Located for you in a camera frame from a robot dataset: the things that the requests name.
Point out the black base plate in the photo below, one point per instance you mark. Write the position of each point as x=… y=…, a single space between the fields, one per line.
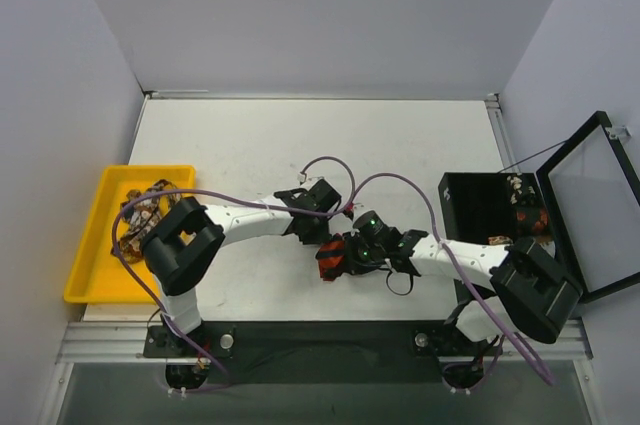
x=319 y=353

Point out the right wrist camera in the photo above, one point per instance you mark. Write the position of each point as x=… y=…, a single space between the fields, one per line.
x=371 y=226

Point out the orange navy striped tie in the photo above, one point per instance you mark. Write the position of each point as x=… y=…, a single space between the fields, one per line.
x=331 y=259

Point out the black tie storage box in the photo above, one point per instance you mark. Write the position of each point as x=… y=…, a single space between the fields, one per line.
x=476 y=206

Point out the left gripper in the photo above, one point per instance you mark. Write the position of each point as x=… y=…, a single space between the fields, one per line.
x=310 y=231

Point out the brown floral tie in tray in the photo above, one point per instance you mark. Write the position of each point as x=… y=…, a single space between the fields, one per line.
x=143 y=216

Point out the brown floral rolled tie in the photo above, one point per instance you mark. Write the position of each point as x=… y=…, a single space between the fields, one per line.
x=500 y=240

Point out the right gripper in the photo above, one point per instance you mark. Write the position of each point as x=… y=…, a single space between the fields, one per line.
x=345 y=258

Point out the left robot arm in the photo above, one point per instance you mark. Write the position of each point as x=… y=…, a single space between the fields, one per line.
x=179 y=250

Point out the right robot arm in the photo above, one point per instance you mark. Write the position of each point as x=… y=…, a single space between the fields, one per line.
x=531 y=293

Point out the yellow plastic tray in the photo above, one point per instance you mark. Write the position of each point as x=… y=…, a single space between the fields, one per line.
x=97 y=276

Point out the black framed glass box lid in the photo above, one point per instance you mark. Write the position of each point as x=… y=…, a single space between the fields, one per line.
x=590 y=187

